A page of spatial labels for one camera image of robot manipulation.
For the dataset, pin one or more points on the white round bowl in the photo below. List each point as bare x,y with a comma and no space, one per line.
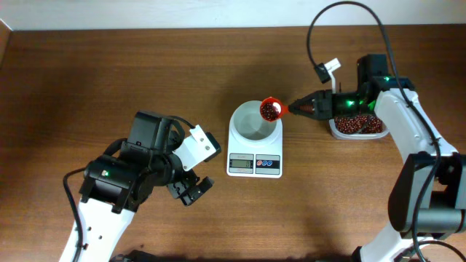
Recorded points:
247,123

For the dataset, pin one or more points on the red plastic measuring scoop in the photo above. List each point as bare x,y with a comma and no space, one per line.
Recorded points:
272,109

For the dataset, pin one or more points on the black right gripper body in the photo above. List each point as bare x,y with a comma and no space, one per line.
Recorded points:
324,105

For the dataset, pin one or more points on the clear plastic bean container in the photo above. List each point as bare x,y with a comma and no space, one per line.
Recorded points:
358,128

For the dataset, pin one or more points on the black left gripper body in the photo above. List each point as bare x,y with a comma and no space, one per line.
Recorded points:
167,167

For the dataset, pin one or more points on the red beans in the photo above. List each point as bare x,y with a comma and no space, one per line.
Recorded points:
272,111

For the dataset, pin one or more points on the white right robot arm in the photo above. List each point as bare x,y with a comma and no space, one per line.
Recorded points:
427,202

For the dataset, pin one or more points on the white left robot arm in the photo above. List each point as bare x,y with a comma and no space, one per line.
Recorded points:
97,229

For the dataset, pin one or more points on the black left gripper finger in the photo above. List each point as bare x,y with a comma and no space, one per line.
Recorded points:
193,193
179,188

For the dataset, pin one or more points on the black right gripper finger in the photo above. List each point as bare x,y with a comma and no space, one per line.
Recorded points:
306,102
307,112

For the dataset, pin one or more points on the white digital kitchen scale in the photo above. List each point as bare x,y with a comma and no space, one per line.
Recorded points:
260,159

